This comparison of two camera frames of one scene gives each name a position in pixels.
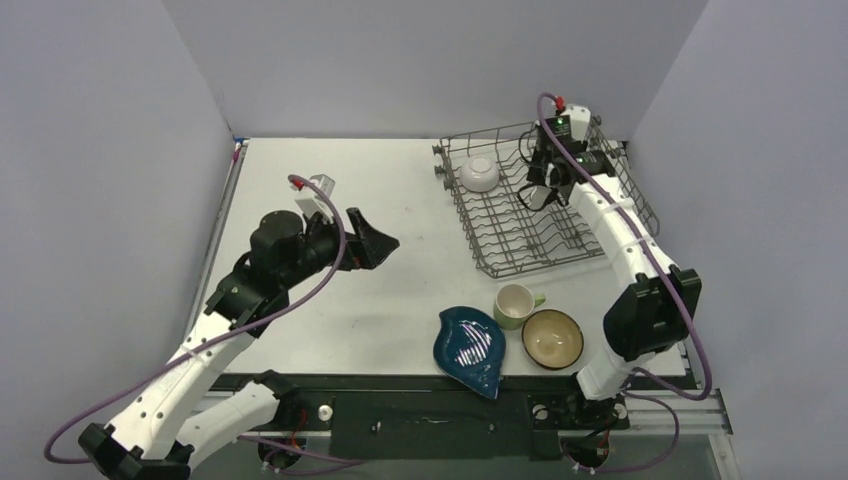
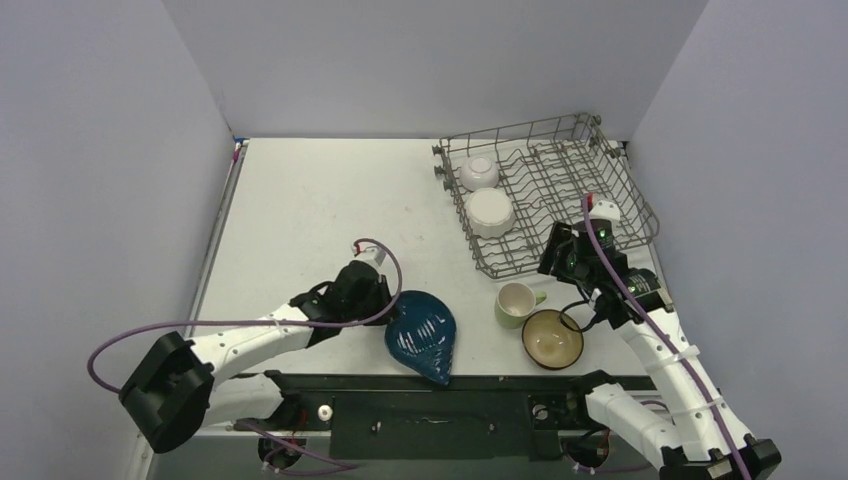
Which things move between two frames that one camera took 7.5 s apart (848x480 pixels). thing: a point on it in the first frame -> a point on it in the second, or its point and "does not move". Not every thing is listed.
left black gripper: x=367 y=248 -> x=382 y=292
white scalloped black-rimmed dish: x=538 y=197 -> x=490 y=212
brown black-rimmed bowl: x=552 y=339 does not move
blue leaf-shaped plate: x=470 y=345 -> x=423 y=336
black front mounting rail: x=420 y=417 does not move
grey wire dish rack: x=485 y=172 does not move
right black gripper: x=542 y=174 -> x=556 y=248
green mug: x=514 y=304 does not move
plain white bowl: x=479 y=174 does not move
